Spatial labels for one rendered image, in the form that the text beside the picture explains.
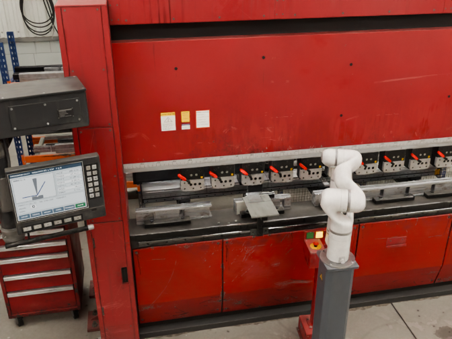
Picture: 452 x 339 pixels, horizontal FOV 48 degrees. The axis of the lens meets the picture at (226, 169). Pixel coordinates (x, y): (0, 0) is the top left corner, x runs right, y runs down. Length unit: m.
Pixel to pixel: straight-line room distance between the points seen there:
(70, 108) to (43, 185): 0.41
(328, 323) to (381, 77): 1.54
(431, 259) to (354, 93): 1.49
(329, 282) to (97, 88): 1.62
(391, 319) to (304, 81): 1.94
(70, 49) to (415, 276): 2.97
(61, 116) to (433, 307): 3.09
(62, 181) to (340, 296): 1.61
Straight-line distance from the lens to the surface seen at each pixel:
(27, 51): 7.43
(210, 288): 3.66
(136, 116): 3.09
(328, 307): 3.01
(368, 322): 4.09
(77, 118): 2.62
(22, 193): 2.70
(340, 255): 2.84
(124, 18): 2.93
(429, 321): 4.24
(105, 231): 3.19
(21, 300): 3.99
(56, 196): 2.73
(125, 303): 3.52
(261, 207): 3.33
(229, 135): 3.21
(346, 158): 3.00
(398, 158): 3.72
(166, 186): 3.64
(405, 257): 4.07
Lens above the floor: 2.67
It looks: 26 degrees down
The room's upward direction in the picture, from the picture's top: straight up
